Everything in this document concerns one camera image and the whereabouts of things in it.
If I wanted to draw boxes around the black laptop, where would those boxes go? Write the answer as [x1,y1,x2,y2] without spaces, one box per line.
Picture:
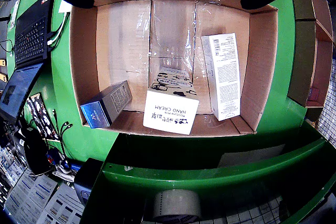
[0,0,55,125]

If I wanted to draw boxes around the printed paper sheets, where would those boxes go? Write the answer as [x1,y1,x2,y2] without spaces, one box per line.
[4,173,85,224]

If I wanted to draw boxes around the white cable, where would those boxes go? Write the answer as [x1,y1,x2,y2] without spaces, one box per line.
[47,11,69,51]

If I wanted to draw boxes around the long white text box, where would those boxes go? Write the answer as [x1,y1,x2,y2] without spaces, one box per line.
[201,33,242,122]

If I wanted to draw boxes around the clear packing tape roll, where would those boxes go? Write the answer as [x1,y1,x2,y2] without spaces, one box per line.
[152,189,202,223]

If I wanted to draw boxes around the cow print hand cream box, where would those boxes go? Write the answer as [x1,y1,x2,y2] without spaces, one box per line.
[143,66,200,135]

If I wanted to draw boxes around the black multi head cable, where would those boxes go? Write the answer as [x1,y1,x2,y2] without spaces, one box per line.
[51,108,74,162]

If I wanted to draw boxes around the blue W cube box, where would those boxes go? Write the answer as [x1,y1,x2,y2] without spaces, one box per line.
[80,80,133,129]

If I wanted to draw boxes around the black device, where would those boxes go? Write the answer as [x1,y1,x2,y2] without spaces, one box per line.
[74,157,103,207]

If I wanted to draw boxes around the large cardboard tray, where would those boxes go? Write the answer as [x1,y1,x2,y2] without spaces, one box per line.
[69,0,279,137]

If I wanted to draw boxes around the black bag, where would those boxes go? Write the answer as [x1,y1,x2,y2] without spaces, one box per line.
[23,129,51,175]

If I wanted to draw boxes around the black board with white dots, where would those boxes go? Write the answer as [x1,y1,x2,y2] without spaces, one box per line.
[26,92,59,141]

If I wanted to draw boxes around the green metal cabinet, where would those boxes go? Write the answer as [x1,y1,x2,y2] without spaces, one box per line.
[78,121,336,224]

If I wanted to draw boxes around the grid printed paper sheet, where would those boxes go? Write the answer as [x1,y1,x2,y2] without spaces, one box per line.
[207,195,289,224]

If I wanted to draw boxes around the pink product box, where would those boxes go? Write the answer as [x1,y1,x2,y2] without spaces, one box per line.
[306,87,320,102]

